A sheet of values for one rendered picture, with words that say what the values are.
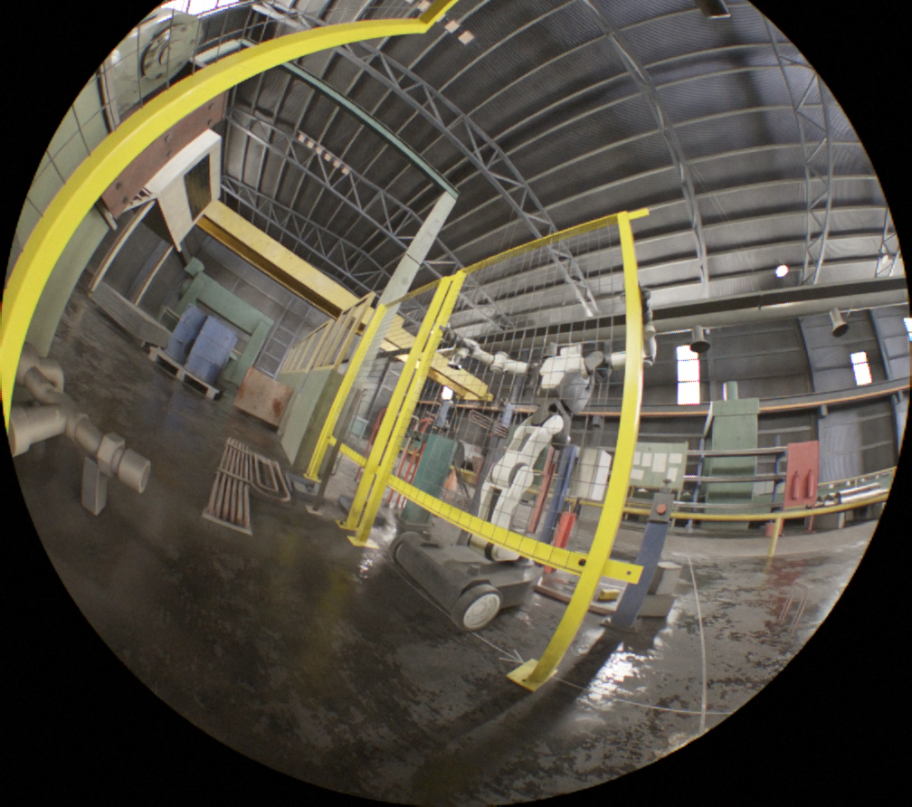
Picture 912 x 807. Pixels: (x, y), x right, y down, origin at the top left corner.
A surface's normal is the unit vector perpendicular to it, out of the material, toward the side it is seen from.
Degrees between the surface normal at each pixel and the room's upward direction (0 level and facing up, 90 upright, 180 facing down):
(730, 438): 90
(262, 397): 90
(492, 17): 173
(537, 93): 173
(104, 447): 60
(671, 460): 90
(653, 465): 90
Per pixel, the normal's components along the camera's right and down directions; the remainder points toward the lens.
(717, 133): -0.39, 0.81
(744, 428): -0.68, -0.48
